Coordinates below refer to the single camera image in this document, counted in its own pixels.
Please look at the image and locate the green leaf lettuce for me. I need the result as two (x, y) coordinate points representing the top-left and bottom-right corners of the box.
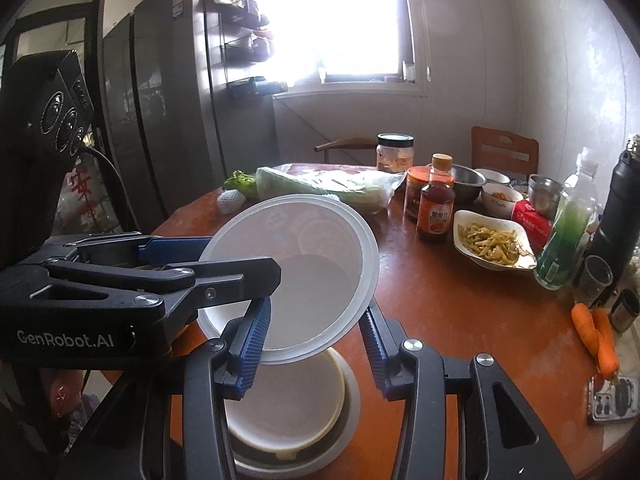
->
(223, 170), (261, 200)

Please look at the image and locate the steel bowl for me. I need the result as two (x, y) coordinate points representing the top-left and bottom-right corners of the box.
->
(426, 162), (487, 203)

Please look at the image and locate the smartphone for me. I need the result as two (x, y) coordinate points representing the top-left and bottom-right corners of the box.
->
(587, 375), (635, 426)

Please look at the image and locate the yellow bowl with handle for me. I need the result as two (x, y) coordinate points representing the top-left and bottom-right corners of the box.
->
(197, 305), (347, 462)

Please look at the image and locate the black thermos flask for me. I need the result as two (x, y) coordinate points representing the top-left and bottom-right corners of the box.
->
(587, 134), (640, 293)

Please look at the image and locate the round steel plate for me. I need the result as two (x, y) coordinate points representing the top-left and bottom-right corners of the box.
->
(232, 347), (362, 480)

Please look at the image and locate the green plastic bottle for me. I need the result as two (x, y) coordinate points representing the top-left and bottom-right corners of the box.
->
(532, 147), (600, 291)

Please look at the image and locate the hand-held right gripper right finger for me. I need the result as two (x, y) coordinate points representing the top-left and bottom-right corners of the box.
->
(357, 306), (576, 480)

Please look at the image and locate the small dark jar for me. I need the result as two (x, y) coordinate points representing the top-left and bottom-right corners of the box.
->
(611, 287), (640, 333)

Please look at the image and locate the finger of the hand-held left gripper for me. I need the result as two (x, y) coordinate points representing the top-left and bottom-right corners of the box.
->
(42, 232), (216, 267)
(25, 257), (282, 346)

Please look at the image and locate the wrapped napa cabbage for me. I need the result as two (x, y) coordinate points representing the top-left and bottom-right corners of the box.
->
(256, 164), (406, 216)

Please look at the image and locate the grey refrigerator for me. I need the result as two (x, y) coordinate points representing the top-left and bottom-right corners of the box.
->
(102, 0), (278, 221)

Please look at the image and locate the red sauce jar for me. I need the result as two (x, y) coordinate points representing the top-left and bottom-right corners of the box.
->
(404, 166), (433, 222)

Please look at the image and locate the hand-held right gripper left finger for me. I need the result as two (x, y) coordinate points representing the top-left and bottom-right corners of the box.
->
(55, 297), (273, 480)

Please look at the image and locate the clear glass cup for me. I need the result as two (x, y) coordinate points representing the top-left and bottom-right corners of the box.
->
(572, 255), (614, 308)

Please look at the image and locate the white bowl with orange food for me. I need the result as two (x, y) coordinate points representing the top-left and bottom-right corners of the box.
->
(480, 182), (524, 212)

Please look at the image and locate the steel cup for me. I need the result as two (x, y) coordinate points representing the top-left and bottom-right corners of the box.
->
(528, 174), (567, 213)

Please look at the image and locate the small white bowl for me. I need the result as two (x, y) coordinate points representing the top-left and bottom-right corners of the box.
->
(472, 168), (512, 187)

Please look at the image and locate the bright window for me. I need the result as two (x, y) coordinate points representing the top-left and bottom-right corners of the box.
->
(240, 0), (428, 98)

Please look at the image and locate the orange carrot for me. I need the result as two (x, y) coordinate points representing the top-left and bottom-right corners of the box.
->
(592, 307), (621, 381)
(571, 302), (601, 356)

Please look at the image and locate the wooden chair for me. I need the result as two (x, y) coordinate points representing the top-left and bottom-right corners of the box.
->
(314, 137), (378, 163)
(470, 126), (540, 176)

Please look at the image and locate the brown sauce bottle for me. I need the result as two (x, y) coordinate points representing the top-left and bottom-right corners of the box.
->
(416, 153), (457, 243)

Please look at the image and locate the clear jar with black lid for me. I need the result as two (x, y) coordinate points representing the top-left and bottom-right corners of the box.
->
(376, 133), (416, 170)

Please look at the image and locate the red packet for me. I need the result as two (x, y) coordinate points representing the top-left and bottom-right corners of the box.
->
(510, 199), (557, 256)

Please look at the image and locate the black cable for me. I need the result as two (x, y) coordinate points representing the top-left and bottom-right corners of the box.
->
(77, 145), (143, 235)

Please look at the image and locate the white dish of bean sprouts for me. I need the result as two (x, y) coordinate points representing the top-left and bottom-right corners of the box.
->
(452, 209), (538, 272)

